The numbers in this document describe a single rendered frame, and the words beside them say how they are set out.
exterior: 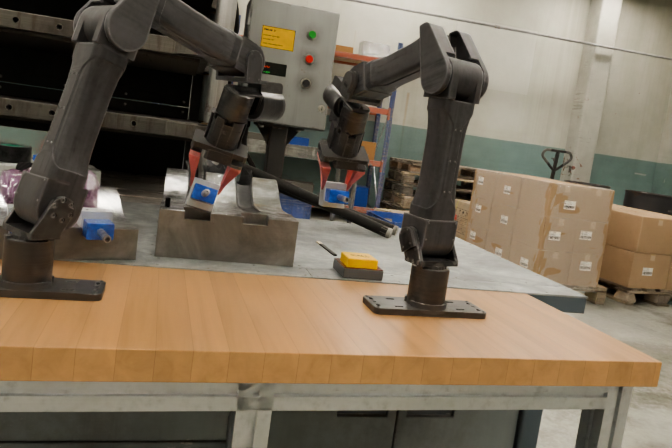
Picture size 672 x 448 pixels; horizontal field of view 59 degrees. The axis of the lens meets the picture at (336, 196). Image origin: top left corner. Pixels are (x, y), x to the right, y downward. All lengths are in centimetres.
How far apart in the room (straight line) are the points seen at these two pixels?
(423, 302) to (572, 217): 400
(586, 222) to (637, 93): 509
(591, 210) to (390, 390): 429
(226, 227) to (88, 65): 41
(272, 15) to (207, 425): 129
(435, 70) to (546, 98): 813
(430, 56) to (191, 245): 55
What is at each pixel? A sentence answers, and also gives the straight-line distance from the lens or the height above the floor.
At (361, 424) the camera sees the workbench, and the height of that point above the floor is 48.
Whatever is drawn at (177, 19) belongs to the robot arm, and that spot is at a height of 121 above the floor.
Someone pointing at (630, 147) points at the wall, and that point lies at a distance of 986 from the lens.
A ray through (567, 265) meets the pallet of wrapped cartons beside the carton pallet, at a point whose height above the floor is 30.
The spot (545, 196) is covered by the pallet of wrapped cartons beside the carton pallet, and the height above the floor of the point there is 81.
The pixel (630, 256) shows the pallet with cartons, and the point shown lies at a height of 40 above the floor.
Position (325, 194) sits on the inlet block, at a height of 94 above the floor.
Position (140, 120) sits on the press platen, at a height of 103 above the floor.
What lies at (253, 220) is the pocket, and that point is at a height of 88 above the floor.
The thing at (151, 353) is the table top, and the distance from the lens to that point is 72.
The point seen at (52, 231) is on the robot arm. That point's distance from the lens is 87.
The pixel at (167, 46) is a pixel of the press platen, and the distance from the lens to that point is 193.
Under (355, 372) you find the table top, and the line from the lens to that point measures 78.
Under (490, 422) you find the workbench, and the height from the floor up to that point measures 49.
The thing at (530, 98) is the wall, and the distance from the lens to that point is 896.
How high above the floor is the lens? 107
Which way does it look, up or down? 6 degrees down
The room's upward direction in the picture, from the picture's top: 8 degrees clockwise
